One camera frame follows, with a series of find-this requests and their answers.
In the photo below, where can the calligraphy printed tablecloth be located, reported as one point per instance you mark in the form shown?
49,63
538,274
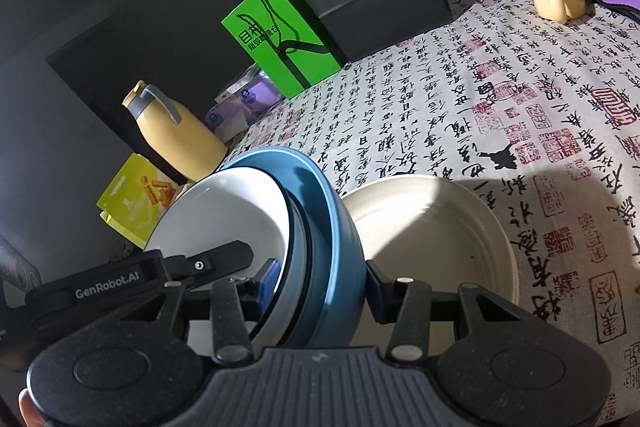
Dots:
500,107

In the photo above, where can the yellow thermos jug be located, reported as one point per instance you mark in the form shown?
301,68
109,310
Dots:
180,137

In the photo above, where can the yellow snack box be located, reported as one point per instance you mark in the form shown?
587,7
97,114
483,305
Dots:
135,197

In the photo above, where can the purple tissue pack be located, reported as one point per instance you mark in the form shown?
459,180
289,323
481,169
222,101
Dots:
260,94
225,119

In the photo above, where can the blue bowl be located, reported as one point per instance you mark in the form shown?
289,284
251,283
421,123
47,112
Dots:
335,247

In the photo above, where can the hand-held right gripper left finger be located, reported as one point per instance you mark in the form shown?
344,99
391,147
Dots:
271,277

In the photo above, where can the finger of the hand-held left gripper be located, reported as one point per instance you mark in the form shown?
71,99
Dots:
215,262

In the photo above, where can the green paper bag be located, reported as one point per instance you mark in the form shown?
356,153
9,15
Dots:
280,42

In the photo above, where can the cream deep plate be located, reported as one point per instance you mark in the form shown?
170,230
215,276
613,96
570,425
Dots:
430,237

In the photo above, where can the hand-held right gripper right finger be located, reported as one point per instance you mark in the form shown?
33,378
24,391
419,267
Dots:
377,294

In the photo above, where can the person's left hand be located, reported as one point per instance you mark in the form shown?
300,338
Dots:
31,409

